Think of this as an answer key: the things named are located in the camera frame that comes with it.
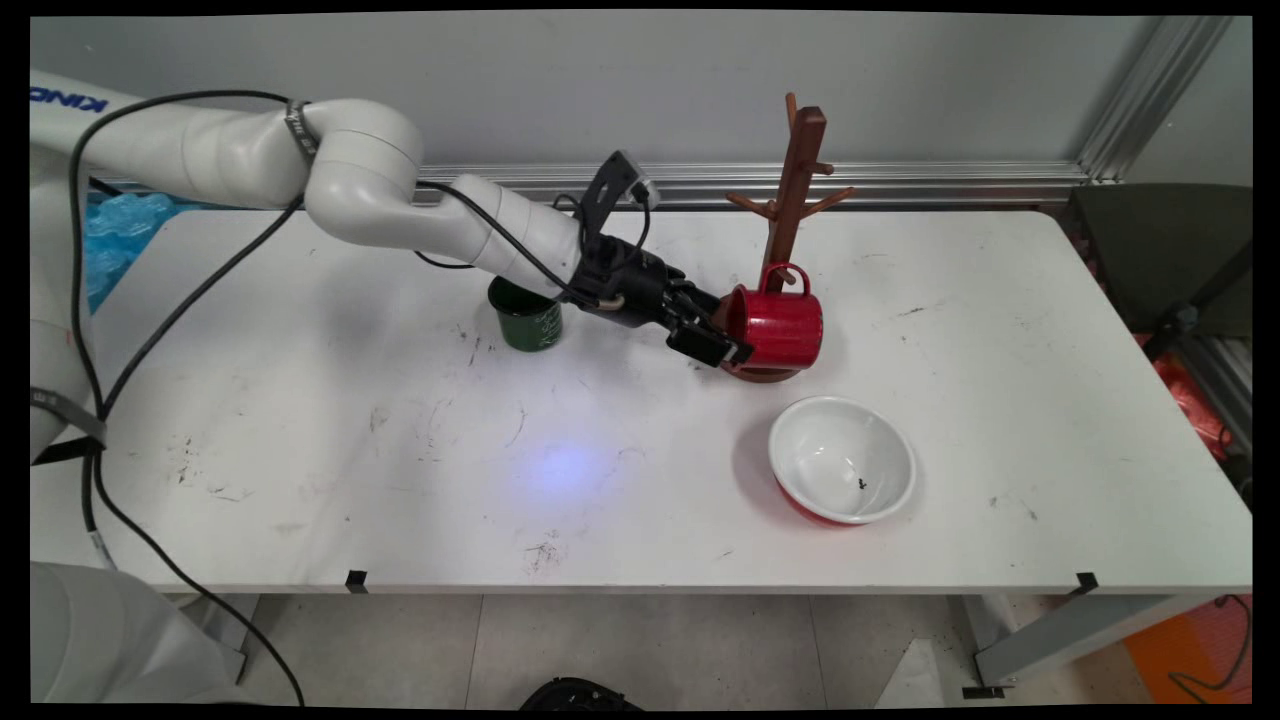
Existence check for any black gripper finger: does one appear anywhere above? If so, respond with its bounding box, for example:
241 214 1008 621
684 282 731 333
666 317 754 369

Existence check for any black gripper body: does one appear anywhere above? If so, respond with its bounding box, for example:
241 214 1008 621
574 236 693 331

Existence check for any red enamel mug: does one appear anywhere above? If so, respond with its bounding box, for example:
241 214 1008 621
722 262 826 372

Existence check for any dark green enamel mug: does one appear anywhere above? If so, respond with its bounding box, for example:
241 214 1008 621
487 276 564 353

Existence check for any brown wooden mug tree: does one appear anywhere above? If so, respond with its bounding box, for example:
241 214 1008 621
703 92 859 385

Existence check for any white bowl with red outside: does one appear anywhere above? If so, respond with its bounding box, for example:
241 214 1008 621
767 396 918 528

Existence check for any black round floor object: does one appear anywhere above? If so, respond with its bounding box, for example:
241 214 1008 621
520 677 643 712

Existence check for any grey table leg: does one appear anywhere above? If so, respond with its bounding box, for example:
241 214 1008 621
963 594 1217 691
165 594 263 687

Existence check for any red plastic bag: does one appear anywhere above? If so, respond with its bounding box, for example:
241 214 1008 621
1135 335 1237 463

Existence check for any blue plastic bubble wrap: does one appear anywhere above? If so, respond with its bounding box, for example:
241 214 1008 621
82 192 206 314

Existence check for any orange floor mat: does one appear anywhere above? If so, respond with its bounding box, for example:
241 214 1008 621
1124 595 1253 705

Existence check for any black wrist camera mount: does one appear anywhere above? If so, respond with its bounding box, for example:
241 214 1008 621
582 150 660 243

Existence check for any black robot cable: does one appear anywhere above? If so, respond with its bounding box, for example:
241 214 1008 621
66 90 651 707

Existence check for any horizontal aluminium frame rail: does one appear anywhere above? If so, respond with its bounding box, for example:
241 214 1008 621
90 162 1093 211

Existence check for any slanted aluminium frame post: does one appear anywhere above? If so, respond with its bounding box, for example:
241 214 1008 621
1075 14 1237 184

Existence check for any low aluminium frame rail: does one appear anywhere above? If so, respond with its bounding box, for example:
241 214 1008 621
1175 335 1253 453

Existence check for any grey velcro cable strap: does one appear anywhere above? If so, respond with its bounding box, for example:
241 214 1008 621
30 386 109 466

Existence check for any thin black floor cable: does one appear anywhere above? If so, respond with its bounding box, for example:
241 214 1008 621
1167 595 1253 694

